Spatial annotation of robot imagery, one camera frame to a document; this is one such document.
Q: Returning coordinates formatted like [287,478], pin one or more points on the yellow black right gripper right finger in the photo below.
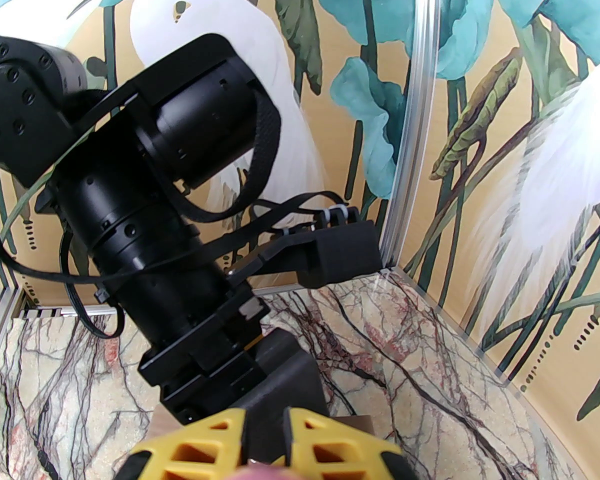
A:
[340,448]

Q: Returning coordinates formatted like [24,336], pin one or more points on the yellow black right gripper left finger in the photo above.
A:
[195,448]

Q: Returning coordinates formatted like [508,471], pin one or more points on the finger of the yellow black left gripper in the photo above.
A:
[285,373]

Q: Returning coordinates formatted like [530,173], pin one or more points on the small cardboard box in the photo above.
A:
[161,423]

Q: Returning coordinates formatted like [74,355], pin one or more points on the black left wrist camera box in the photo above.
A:
[340,253]

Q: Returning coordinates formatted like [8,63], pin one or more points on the aluminium corner post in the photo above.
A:
[412,118]

